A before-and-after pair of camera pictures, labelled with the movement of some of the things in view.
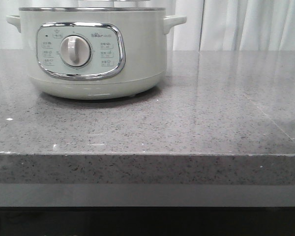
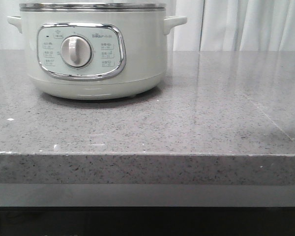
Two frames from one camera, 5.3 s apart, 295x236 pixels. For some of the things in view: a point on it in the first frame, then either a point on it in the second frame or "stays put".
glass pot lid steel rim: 113,1 → 92,7
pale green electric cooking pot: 96,52 stays put
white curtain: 211,25 stays put
